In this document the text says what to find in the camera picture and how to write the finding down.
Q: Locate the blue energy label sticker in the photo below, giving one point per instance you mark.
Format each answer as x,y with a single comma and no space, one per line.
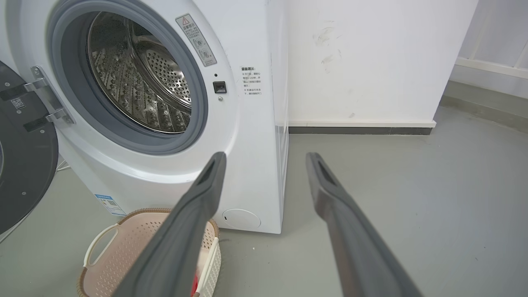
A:
110,205

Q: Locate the grey rubber door gasket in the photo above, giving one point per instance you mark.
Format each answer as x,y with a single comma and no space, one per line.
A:
68,78

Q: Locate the white front-load washing machine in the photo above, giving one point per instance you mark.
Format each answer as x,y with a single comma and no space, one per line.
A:
247,165

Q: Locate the grey warning sticker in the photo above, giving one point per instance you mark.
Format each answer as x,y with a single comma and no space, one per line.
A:
196,40

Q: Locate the black door latch socket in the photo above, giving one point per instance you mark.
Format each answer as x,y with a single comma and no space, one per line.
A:
219,87

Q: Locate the white QR code sticker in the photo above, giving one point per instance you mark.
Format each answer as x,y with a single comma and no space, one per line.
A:
18,103

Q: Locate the round white filter cover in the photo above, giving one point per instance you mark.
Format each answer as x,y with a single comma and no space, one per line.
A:
241,219

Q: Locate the stainless steel washing machine drum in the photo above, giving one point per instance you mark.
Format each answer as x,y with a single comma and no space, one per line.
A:
123,82

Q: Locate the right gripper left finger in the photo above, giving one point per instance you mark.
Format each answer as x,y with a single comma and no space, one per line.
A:
177,247

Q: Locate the small printed text sticker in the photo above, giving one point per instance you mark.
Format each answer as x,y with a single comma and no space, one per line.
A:
251,81

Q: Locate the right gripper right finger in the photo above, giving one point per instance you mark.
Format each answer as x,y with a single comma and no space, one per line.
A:
354,247

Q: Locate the silver metal door hinge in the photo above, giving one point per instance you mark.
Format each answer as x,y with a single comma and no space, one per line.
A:
45,93

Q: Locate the cream perforated laundry basket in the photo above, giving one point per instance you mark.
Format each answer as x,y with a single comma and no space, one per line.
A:
119,255

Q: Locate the red jersey garment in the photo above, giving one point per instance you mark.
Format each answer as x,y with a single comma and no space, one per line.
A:
194,287

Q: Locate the washing machine door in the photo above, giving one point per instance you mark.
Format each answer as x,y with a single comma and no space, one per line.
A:
24,165

